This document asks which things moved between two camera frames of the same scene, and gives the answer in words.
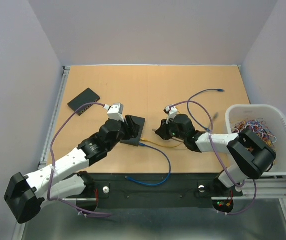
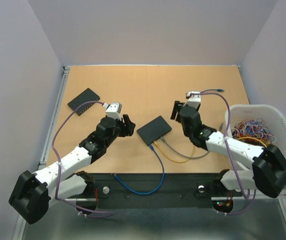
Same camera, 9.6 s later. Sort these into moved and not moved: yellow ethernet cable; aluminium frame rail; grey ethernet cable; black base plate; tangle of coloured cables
Moved: grey ethernet cable; yellow ethernet cable
Not moved: tangle of coloured cables; aluminium frame rail; black base plate
